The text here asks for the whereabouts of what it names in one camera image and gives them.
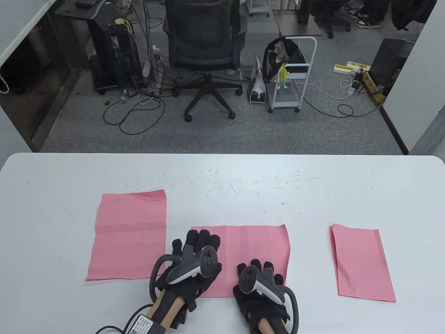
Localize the person's left hand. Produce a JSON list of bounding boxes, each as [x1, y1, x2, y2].
[[155, 229, 222, 312]]

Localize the person's right hand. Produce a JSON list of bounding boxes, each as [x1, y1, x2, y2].
[[233, 259, 291, 333]]

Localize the grey hand controller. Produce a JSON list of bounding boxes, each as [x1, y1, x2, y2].
[[149, 246, 218, 307], [239, 265, 299, 333]]

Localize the pink cloth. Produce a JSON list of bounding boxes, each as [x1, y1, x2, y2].
[[191, 224, 291, 299], [86, 190, 168, 281]]

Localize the pink paper sheet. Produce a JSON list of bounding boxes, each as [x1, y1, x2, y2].
[[329, 224, 397, 302]]

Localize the person's left forearm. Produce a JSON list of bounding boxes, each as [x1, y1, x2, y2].
[[148, 296, 186, 326]]

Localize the white shopping bag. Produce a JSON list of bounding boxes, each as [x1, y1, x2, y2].
[[247, 56, 268, 104]]

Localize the white rolling cart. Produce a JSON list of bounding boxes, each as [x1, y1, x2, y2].
[[267, 36, 318, 113]]

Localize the yellow toy figure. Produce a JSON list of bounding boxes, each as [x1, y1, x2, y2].
[[276, 62, 290, 90]]

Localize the black computer tower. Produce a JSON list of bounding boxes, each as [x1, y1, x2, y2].
[[104, 25, 144, 90]]

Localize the black mesh office chair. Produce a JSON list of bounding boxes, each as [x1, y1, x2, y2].
[[162, 0, 248, 122]]

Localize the black bag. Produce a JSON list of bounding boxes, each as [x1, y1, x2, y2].
[[262, 38, 309, 83]]

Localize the brown side table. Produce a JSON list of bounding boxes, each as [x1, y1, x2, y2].
[[272, 9, 323, 38]]

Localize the small white cart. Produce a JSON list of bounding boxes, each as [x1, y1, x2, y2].
[[246, 0, 271, 17]]

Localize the black swivel chair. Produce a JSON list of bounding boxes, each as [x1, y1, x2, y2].
[[311, 0, 351, 39]]

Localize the black bottle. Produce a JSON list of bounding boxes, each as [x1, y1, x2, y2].
[[298, 0, 310, 25]]

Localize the black computer case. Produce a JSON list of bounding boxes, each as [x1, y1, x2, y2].
[[369, 38, 416, 88]]

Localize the black hanging garment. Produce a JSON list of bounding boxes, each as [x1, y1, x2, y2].
[[391, 0, 437, 31]]

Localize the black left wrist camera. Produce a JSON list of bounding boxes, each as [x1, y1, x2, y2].
[[127, 314, 167, 334]]

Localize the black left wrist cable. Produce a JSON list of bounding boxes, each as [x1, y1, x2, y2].
[[95, 303, 153, 334]]

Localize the black looped floor cable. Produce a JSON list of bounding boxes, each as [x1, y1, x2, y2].
[[103, 94, 166, 135]]

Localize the white floor cable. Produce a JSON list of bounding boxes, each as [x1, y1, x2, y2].
[[306, 79, 356, 100]]

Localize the tangle of hanging cables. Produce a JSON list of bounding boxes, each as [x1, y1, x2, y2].
[[122, 0, 165, 98]]

